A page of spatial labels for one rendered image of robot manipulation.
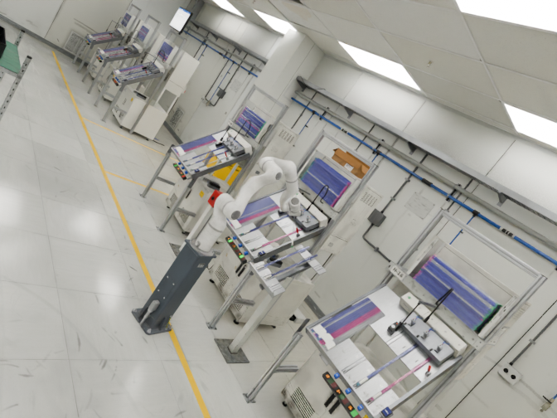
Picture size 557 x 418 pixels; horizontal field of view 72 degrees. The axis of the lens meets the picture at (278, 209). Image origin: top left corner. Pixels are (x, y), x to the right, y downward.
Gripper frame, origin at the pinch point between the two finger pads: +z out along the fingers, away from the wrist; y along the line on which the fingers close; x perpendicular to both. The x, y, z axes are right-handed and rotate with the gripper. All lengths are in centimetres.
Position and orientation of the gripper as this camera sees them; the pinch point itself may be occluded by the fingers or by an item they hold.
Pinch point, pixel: (294, 216)
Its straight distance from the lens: 320.3
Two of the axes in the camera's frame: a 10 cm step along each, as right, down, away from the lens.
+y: -10.0, -0.7, 0.6
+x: -0.8, 9.2, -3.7
